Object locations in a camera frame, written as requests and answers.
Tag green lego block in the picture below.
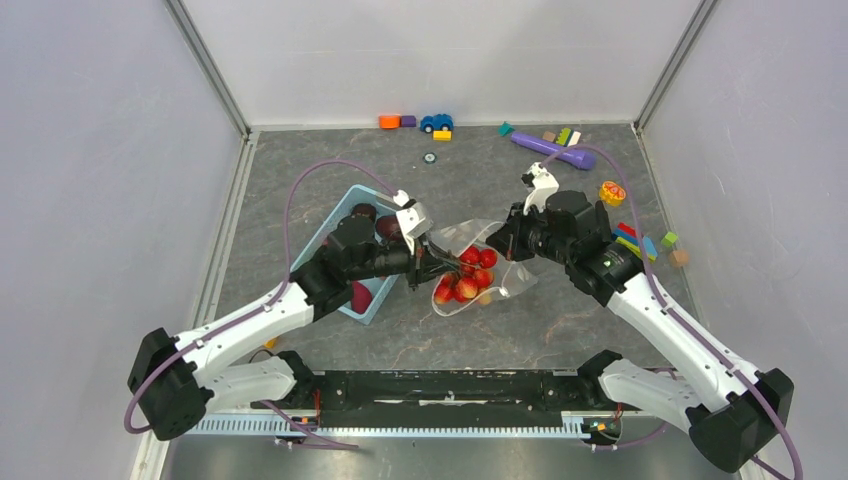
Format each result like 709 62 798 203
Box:
555 127 574 146

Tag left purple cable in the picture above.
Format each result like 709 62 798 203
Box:
124 158 403 436

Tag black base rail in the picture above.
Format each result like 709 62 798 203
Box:
274 370 620 429

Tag white slotted cable duct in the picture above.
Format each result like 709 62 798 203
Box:
173 413 586 439

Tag white block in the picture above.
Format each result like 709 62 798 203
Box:
567 130 581 147

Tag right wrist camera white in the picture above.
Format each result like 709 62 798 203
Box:
521 162 559 216

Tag multicolour duplo stack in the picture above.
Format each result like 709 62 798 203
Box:
612 222 658 263

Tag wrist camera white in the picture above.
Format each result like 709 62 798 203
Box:
521 162 559 216
392 189 433 254

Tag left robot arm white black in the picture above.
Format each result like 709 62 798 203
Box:
124 215 459 441

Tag blue toy car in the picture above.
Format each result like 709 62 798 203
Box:
419 113 454 134

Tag light blue plastic basket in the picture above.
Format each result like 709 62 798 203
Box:
291 184 399 325

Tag small green cube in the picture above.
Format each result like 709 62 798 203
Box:
661 231 679 248

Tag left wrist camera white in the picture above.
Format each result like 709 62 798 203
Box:
392 189 433 254

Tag dark red apple toy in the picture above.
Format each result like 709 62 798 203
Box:
375 215 403 242

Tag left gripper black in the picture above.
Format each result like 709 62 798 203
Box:
349 233 460 291

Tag orange block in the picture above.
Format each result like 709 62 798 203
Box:
378 115 402 130

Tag tan wooden cube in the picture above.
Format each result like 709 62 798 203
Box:
668 249 690 268

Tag purple toy flashlight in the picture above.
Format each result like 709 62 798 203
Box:
509 131 597 171

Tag dark plum toy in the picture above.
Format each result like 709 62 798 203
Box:
350 203 377 223

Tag magenta fruit toy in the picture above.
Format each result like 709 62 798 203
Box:
351 281 373 315

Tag teal block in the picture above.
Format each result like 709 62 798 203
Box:
498 122 515 137

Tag clear polka dot zip bag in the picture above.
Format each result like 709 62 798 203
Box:
431 219 537 317

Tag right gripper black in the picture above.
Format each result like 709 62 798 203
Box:
486 201 574 265

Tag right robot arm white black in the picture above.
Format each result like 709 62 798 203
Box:
485 190 794 473

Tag yellow butterfly duplo block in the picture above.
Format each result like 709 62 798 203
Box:
599 181 627 207

